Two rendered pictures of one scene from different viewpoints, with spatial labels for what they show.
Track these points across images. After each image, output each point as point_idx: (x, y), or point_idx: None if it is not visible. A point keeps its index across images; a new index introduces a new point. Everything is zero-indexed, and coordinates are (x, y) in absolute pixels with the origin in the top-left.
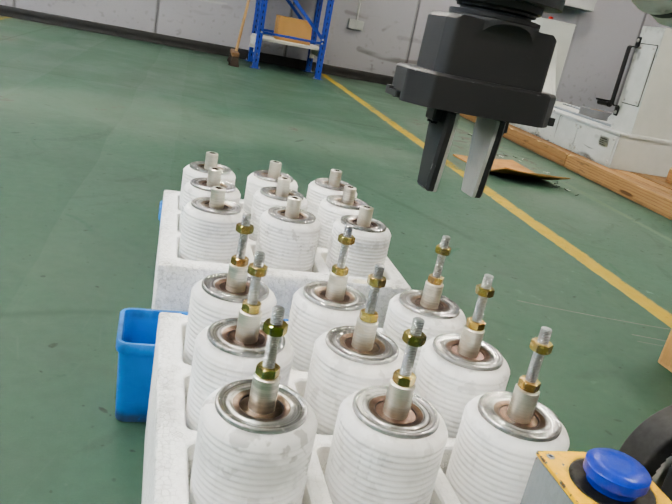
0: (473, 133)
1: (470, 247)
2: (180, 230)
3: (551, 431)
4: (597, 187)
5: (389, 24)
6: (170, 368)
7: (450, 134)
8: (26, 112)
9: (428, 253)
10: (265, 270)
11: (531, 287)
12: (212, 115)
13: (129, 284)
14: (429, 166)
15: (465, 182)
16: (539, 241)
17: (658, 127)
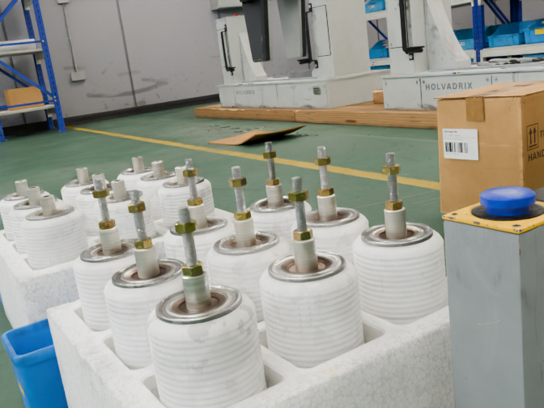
0: (278, 8)
1: (261, 195)
2: (21, 254)
3: (426, 232)
4: (328, 125)
5: (106, 66)
6: (86, 340)
7: (267, 6)
8: None
9: (231, 211)
10: (144, 204)
11: None
12: None
13: None
14: (259, 40)
15: (288, 49)
16: (309, 172)
17: (351, 65)
